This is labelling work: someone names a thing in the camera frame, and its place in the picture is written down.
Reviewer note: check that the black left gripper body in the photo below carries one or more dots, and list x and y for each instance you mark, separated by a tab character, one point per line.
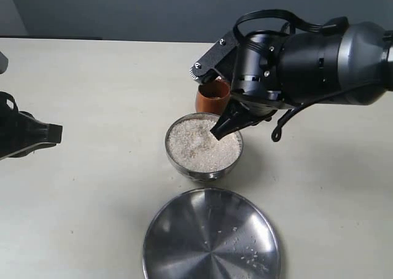
9	127

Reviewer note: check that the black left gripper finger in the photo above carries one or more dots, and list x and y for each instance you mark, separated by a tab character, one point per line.
35	135

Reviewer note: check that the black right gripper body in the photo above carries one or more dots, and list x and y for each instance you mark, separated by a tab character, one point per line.
255	88

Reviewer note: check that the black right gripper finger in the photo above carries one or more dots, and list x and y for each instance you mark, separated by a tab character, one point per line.
237	116
218	61

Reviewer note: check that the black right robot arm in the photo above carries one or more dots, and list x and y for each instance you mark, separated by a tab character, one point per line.
293	68

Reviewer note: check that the brown wooden cup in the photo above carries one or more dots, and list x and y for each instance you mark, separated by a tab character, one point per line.
212	97

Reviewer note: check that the steel bowl of rice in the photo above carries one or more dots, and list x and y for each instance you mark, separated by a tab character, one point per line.
195	153

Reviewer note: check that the round steel plate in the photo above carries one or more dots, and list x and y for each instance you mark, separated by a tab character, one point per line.
210	233

